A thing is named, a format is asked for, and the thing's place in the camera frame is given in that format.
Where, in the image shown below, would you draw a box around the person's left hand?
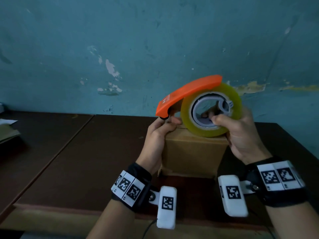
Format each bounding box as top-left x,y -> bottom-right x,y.
136,116 -> 183,175

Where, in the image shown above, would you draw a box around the person's right hand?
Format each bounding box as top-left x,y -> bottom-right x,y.
201,107 -> 272,165

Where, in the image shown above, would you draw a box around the brown cardboard box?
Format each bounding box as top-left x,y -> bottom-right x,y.
158,124 -> 229,179

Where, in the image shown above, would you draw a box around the orange tape dispenser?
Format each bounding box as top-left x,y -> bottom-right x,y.
155,74 -> 235,128

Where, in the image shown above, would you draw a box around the person's right forearm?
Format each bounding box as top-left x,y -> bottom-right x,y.
265,201 -> 319,239

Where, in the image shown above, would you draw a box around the person's left forearm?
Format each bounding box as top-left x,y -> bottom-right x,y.
86,199 -> 135,239

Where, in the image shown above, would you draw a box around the stack of flat cardboard sheets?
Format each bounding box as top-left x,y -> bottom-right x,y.
0,123 -> 21,145

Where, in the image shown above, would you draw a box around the black left wristband with markers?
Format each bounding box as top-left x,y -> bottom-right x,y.
111,162 -> 153,213

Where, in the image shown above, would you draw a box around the black wristband with markers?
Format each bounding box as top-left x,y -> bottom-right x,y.
245,156 -> 308,207
111,162 -> 153,213

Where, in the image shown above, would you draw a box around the black right wristband with markers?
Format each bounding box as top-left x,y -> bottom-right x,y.
245,156 -> 308,207

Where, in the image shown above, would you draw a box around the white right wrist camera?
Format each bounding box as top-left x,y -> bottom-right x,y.
218,174 -> 256,218

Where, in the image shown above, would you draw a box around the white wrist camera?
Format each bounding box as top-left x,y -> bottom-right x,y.
149,186 -> 177,230
218,174 -> 256,218

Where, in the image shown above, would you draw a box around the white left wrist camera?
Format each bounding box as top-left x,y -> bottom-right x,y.
149,186 -> 177,230

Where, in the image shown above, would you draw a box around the black left camera cable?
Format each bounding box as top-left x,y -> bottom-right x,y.
141,219 -> 158,239

